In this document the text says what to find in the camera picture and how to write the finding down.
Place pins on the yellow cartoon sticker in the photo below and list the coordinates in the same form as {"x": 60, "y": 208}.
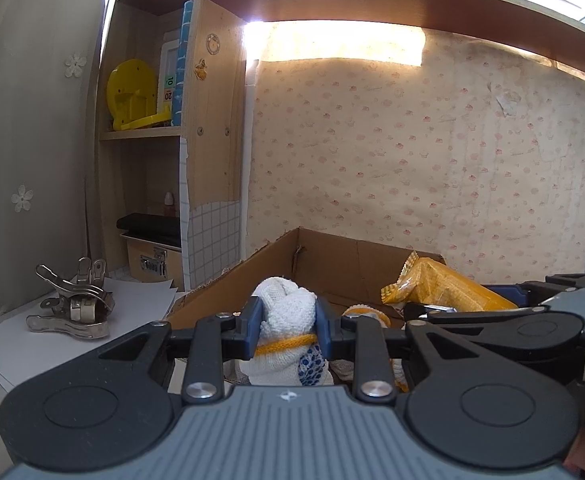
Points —
{"x": 201, "y": 69}

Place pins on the blue block strip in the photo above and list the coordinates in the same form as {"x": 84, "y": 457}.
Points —
{"x": 186, "y": 60}

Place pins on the white framed board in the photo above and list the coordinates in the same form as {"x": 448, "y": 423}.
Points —
{"x": 168, "y": 75}

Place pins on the small metal spring clip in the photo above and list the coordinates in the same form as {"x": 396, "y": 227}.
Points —
{"x": 90, "y": 270}

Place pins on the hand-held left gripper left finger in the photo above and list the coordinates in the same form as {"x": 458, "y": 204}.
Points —
{"x": 253, "y": 330}

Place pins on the yellow plastic reel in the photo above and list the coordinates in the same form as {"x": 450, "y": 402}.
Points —
{"x": 132, "y": 95}

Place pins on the large metal spring clip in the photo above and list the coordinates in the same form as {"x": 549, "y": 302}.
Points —
{"x": 72, "y": 310}

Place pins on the yellow snack packet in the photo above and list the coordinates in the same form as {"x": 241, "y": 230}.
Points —
{"x": 447, "y": 285}

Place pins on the white knit glove yellow cuff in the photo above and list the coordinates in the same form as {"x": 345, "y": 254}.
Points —
{"x": 367, "y": 312}

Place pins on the round cartoon sticker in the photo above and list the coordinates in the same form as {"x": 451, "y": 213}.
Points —
{"x": 213, "y": 44}

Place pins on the wooden box with latch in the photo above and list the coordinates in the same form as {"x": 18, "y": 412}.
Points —
{"x": 150, "y": 260}

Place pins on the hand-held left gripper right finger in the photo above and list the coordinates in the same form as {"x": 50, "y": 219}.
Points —
{"x": 326, "y": 330}

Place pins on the white paper sheets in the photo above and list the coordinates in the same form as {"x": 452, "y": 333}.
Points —
{"x": 37, "y": 345}

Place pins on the black case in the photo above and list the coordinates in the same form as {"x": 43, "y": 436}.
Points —
{"x": 147, "y": 225}

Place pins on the wooden bookshelf with yellow reel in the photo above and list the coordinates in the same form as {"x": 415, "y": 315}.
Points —
{"x": 217, "y": 150}

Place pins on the cardboard shoe box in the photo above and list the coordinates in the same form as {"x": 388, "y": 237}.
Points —
{"x": 332, "y": 260}

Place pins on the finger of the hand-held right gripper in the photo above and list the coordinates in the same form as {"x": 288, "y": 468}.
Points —
{"x": 504, "y": 290}
{"x": 472, "y": 314}

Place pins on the white knit glove blue print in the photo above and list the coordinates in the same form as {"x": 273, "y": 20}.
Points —
{"x": 285, "y": 310}

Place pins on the wooden overhead shelf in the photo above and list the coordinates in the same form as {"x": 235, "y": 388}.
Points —
{"x": 372, "y": 5}

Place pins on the flower pattern curtain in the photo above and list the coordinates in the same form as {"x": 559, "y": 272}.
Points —
{"x": 22, "y": 110}

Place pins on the torn tape piece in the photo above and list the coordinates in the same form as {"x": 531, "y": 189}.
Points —
{"x": 507, "y": 102}

